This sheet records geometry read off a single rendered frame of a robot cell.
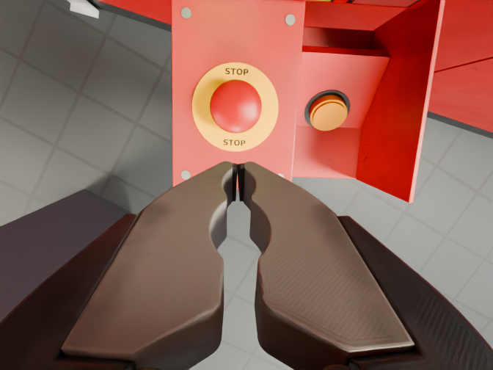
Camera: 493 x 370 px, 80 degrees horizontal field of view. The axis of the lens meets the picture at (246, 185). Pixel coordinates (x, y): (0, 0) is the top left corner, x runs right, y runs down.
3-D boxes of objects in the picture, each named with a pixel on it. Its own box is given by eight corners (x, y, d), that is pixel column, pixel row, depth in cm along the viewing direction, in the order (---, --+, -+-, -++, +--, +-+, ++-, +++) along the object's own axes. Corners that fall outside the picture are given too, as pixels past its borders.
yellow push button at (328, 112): (304, 119, 33) (307, 131, 32) (311, 88, 31) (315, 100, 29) (337, 120, 34) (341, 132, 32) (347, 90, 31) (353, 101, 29)
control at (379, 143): (190, 167, 38) (155, 206, 20) (191, 31, 34) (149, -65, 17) (344, 172, 39) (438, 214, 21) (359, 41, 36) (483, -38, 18)
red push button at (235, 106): (211, 131, 26) (208, 132, 22) (212, 83, 25) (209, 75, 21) (257, 133, 26) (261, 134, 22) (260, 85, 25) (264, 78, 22)
